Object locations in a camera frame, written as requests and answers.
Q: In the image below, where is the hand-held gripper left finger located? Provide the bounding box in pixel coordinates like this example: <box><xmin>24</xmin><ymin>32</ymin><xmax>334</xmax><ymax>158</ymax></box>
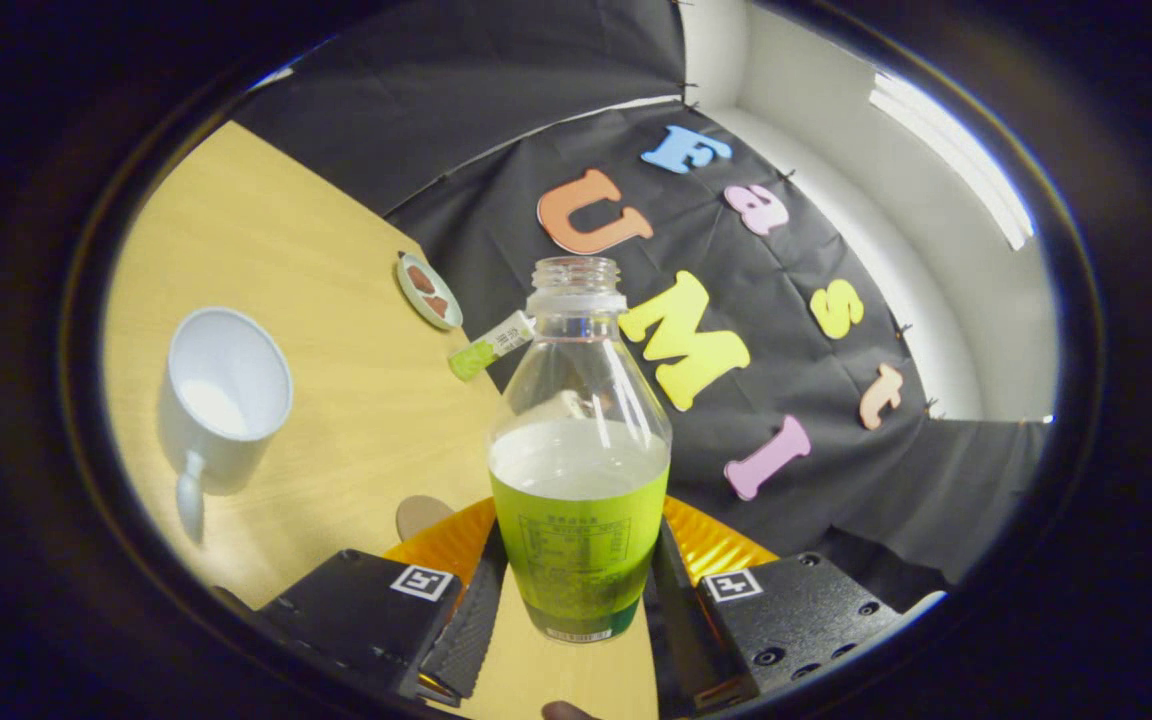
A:
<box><xmin>256</xmin><ymin>497</ymin><xmax>510</xmax><ymax>706</ymax></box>

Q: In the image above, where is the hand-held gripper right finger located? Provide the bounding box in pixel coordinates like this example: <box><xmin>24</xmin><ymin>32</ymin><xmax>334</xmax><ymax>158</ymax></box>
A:
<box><xmin>643</xmin><ymin>495</ymin><xmax>905</xmax><ymax>717</ymax></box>

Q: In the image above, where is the brown round coaster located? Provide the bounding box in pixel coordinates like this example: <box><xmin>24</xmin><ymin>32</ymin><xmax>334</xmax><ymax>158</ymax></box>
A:
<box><xmin>396</xmin><ymin>495</ymin><xmax>457</xmax><ymax>542</ymax></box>

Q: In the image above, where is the clear juice bottle green label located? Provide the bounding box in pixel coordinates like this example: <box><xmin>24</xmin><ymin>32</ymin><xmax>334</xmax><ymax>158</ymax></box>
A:
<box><xmin>488</xmin><ymin>256</ymin><xmax>674</xmax><ymax>644</ymax></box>

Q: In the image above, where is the white cup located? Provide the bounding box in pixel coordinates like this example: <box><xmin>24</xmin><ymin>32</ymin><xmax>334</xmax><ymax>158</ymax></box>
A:
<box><xmin>158</xmin><ymin>306</ymin><xmax>294</xmax><ymax>546</ymax></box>

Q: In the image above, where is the small white-capped green drink bottle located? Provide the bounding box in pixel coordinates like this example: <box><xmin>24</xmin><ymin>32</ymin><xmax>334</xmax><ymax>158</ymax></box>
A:
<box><xmin>448</xmin><ymin>310</ymin><xmax>537</xmax><ymax>383</ymax></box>

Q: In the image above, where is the wooden table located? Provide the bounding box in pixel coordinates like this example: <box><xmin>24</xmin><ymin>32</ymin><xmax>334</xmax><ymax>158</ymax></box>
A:
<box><xmin>101</xmin><ymin>120</ymin><xmax>659</xmax><ymax>720</ymax></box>

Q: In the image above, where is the pale green plate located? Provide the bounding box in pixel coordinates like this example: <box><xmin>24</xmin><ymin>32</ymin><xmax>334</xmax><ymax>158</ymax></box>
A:
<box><xmin>396</xmin><ymin>251</ymin><xmax>464</xmax><ymax>332</ymax></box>

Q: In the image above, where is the ceiling light panel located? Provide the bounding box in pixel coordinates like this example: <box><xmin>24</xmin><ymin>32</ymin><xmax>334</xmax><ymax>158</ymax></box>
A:
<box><xmin>868</xmin><ymin>72</ymin><xmax>1035</xmax><ymax>251</ymax></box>

